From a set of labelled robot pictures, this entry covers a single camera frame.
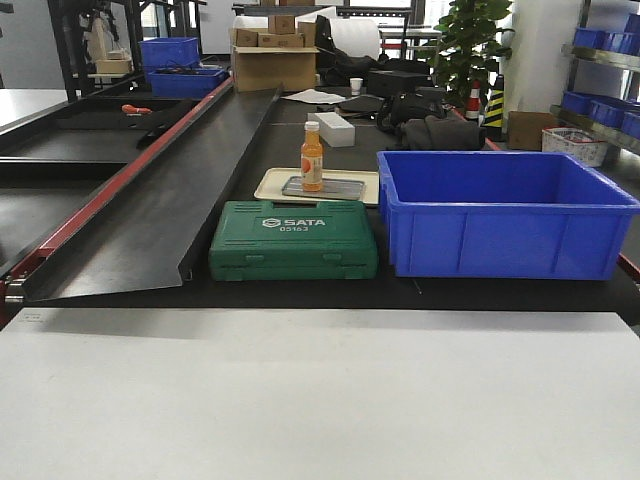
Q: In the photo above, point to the white paper cup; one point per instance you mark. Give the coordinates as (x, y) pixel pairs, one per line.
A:
(355, 85)

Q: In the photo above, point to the large cardboard box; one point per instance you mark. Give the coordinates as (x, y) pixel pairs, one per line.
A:
(260, 62)

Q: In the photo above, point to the orange juice bottle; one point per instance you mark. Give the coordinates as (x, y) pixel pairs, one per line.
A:
(311, 161)

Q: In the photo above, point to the beige plastic tray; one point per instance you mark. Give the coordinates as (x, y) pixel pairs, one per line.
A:
(274, 179)

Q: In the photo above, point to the black bag on conveyor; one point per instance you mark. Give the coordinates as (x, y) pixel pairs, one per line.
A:
(419, 122)

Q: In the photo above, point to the green potted plant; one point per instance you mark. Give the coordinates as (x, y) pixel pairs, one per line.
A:
(468, 48)

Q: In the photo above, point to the green SATA tool case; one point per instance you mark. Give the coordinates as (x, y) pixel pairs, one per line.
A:
(257, 240)

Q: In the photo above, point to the white rectangular box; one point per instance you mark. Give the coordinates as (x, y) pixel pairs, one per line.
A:
(334, 130)

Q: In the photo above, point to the blue bin on left table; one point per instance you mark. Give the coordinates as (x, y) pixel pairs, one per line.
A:
(173, 69)

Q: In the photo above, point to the white plastic basket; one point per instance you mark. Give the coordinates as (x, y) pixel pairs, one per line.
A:
(575, 142)

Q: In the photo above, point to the large blue plastic bin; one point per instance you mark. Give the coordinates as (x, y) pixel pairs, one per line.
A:
(501, 214)

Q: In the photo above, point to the small grey metal tray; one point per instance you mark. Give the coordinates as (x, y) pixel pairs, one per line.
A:
(334, 189)

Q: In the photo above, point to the striped traffic cone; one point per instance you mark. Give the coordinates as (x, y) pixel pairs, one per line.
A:
(494, 112)

